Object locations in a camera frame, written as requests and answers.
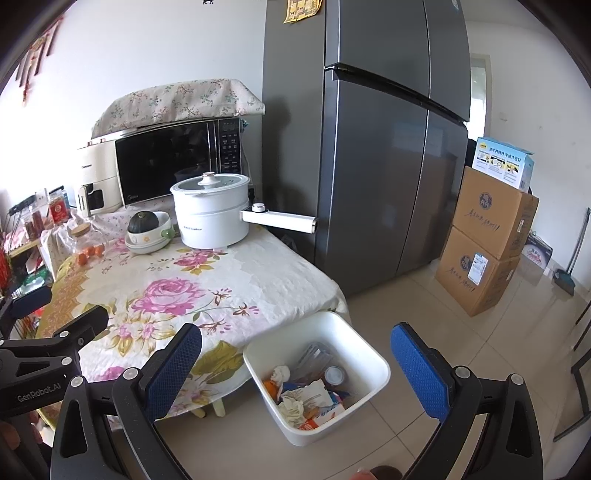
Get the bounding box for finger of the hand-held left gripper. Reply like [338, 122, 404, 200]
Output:
[0, 305, 110, 367]
[0, 285, 53, 341]

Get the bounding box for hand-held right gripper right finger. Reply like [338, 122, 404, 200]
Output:
[390, 322, 546, 480]

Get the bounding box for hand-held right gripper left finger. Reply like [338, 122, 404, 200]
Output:
[51, 322, 204, 480]

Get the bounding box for white plastic trash bin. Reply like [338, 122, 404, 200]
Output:
[243, 310, 391, 448]

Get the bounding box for clear plastic water bottle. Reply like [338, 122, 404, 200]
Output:
[293, 342, 334, 376]

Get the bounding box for person's left hand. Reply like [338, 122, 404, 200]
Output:
[0, 410, 51, 462]

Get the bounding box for person's right hand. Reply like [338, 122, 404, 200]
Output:
[353, 465, 403, 480]

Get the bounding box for wooden shelf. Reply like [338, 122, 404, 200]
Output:
[4, 231, 51, 296]

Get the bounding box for glass jar red contents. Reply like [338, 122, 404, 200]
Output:
[23, 208, 45, 240]

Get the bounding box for glass jar wooden lid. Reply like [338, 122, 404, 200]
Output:
[68, 220, 106, 259]

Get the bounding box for black power strip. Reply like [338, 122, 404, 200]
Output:
[7, 196, 38, 216]

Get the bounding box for white plate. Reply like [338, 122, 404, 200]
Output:
[124, 233, 180, 256]

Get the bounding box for brown cardboard box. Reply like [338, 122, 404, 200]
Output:
[435, 227, 522, 318]
[450, 165, 540, 261]

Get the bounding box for dark green pumpkin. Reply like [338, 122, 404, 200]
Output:
[128, 210, 161, 234]

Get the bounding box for large-flower printed tablecloth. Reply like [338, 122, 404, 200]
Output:
[36, 222, 350, 418]

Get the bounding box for white electric cooking pot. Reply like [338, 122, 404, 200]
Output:
[170, 172, 319, 250]

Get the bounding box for white air fryer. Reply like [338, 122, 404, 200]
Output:
[76, 137, 124, 217]

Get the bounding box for small white blue box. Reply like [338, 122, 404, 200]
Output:
[523, 234, 554, 274]

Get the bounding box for dustpan with broom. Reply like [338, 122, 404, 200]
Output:
[553, 208, 591, 296]

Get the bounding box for black microwave oven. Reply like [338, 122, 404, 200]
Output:
[114, 117, 244, 209]

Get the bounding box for glass pot lid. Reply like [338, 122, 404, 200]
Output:
[171, 172, 251, 195]

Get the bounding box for grey refrigerator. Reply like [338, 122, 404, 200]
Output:
[262, 0, 472, 298]

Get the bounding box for blue and white box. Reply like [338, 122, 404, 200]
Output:
[471, 137, 536, 193]

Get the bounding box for floral microwave cover cloth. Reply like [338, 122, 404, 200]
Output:
[91, 78, 267, 139]

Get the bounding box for yellow paper note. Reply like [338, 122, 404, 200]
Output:
[283, 0, 324, 24]

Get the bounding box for white bowl green handle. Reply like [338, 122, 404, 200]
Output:
[126, 211, 175, 245]

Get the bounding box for red wall ornament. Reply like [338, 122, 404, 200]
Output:
[18, 18, 64, 100]

